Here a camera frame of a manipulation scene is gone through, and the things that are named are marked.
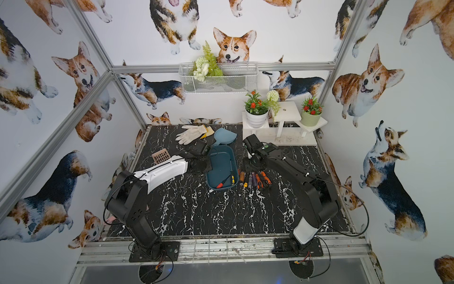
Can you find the teal storage box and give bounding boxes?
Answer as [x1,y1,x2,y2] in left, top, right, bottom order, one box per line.
[206,145,239,191]

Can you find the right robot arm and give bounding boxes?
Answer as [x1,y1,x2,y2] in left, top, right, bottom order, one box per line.
[243,134,341,245]

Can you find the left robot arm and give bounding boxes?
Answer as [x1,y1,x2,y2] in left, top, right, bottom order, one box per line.
[105,141,212,260]

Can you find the white work glove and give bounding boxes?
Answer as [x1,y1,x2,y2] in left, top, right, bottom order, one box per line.
[176,125,207,145]

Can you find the yellow cloth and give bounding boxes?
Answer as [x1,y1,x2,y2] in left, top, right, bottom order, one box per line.
[200,126,215,139]

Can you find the blue plastic dustpan scoop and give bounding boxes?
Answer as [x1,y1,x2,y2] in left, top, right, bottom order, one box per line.
[212,128,237,147]

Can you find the brown slotted scoop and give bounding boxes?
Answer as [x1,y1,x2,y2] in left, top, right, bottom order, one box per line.
[151,149,171,165]

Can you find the white stepped stand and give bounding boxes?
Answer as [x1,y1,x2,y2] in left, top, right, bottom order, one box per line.
[242,101,327,146]

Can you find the white potted red flowers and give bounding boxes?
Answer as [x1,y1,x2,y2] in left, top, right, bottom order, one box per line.
[245,90,280,129]

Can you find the green potted red flowers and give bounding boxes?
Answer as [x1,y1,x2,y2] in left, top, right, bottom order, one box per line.
[301,98,323,127]

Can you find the green white artificial plant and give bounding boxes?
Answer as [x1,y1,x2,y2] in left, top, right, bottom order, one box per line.
[190,41,223,82]

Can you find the white wire wall basket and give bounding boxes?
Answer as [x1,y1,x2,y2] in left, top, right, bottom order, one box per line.
[179,63,258,93]

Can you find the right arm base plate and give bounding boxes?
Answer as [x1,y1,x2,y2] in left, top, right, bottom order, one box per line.
[271,238,324,258]

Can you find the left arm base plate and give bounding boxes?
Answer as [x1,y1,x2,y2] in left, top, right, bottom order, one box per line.
[129,241,181,263]

